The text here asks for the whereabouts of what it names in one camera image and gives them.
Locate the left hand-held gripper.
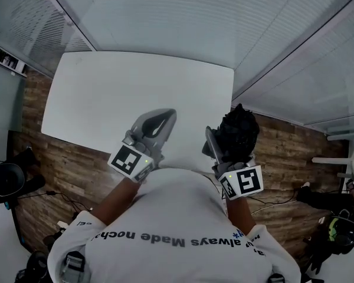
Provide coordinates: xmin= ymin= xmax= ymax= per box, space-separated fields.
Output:
xmin=107 ymin=108 xmax=178 ymax=184

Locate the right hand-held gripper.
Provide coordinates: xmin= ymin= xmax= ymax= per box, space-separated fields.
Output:
xmin=202 ymin=125 xmax=264 ymax=200

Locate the black cloth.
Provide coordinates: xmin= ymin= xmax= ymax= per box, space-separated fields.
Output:
xmin=211 ymin=103 xmax=261 ymax=163

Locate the person's left forearm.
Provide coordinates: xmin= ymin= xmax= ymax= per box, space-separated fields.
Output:
xmin=90 ymin=176 xmax=142 ymax=227

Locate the person's right forearm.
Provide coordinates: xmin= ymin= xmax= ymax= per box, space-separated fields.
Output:
xmin=225 ymin=197 xmax=257 ymax=236

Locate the white table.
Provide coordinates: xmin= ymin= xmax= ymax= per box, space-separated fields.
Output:
xmin=41 ymin=51 xmax=235 ymax=176

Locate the person's white printed shirt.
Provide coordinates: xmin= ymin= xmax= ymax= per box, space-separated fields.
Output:
xmin=47 ymin=167 xmax=302 ymax=283

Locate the white side desk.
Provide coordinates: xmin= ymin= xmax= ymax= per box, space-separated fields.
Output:
xmin=311 ymin=128 xmax=354 ymax=188

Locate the green and black helmet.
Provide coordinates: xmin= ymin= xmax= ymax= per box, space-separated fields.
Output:
xmin=326 ymin=215 xmax=354 ymax=255

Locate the white shelf unit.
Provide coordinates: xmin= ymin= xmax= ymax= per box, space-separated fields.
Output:
xmin=0 ymin=39 xmax=28 ymax=78

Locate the black floor cable with plug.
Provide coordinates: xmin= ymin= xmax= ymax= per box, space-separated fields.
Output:
xmin=17 ymin=189 xmax=93 ymax=218

